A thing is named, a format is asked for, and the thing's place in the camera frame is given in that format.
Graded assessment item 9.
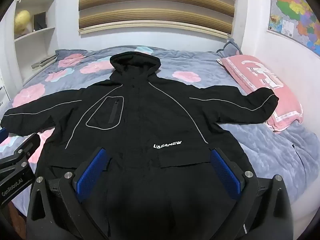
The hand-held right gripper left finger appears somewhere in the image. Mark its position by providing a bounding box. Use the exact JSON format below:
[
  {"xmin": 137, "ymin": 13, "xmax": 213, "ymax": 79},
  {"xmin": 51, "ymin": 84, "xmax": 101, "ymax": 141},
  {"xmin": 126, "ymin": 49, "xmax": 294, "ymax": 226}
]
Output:
[{"xmin": 26, "ymin": 147, "xmax": 118, "ymax": 240}]

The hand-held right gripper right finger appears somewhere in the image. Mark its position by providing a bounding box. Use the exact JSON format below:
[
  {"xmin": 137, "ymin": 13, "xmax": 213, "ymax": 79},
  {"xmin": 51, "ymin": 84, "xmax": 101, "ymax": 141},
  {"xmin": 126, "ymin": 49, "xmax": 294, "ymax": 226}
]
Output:
[{"xmin": 210, "ymin": 148, "xmax": 293, "ymax": 240}]

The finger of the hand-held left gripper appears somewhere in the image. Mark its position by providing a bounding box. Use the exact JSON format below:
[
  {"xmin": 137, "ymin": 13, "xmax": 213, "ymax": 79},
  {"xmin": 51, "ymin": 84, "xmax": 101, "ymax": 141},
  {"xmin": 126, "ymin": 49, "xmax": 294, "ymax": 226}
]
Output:
[
  {"xmin": 0, "ymin": 127, "xmax": 10, "ymax": 147},
  {"xmin": 0, "ymin": 133, "xmax": 41, "ymax": 172}
]

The black hooded jacket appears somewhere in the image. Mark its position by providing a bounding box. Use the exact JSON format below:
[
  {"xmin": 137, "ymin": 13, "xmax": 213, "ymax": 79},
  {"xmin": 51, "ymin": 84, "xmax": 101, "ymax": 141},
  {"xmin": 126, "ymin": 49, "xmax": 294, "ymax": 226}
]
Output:
[{"xmin": 0, "ymin": 51, "xmax": 279, "ymax": 240}]

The grey floral blanket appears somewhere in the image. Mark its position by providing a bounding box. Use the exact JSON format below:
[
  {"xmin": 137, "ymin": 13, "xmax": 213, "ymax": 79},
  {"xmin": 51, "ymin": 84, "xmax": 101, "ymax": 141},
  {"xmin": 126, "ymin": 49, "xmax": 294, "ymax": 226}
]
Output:
[{"xmin": 0, "ymin": 45, "xmax": 320, "ymax": 220}]

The pink pillow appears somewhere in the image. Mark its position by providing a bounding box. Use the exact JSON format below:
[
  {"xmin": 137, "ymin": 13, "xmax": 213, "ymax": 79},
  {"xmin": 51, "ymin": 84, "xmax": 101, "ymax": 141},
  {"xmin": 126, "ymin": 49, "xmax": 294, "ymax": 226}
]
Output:
[{"xmin": 216, "ymin": 54, "xmax": 303, "ymax": 132}]

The white bookshelf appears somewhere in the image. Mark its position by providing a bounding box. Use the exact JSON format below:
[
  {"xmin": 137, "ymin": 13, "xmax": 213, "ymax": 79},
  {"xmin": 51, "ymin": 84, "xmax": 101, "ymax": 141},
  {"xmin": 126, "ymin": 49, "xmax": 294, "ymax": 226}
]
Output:
[{"xmin": 7, "ymin": 0, "xmax": 59, "ymax": 87}]

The yellow globe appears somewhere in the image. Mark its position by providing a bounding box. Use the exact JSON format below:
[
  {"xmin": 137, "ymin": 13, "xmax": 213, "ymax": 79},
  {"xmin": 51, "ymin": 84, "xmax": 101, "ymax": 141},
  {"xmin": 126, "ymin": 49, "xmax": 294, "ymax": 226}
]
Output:
[{"xmin": 14, "ymin": 10, "xmax": 32, "ymax": 34}]

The grey pillow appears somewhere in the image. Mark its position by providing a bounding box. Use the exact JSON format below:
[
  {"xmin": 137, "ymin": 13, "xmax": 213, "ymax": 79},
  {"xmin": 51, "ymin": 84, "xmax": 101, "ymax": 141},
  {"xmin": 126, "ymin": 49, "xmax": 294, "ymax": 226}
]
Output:
[{"xmin": 216, "ymin": 38, "xmax": 243, "ymax": 57}]

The striped window blind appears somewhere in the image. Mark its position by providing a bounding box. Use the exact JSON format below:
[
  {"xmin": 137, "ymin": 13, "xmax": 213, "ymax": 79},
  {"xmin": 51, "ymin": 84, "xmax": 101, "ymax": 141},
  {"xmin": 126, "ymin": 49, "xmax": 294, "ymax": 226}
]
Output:
[{"xmin": 78, "ymin": 0, "xmax": 237, "ymax": 40}]

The black picture frame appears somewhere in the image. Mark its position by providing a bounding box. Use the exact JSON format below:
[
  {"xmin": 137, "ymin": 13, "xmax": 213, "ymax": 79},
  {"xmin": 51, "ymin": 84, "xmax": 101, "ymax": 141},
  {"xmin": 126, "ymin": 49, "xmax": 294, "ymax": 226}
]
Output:
[{"xmin": 33, "ymin": 11, "xmax": 47, "ymax": 31}]

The colourful wall map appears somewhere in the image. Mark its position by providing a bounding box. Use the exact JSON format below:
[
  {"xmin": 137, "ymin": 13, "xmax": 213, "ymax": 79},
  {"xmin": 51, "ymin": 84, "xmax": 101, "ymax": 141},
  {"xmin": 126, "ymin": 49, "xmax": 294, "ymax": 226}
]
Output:
[{"xmin": 266, "ymin": 0, "xmax": 320, "ymax": 57}]

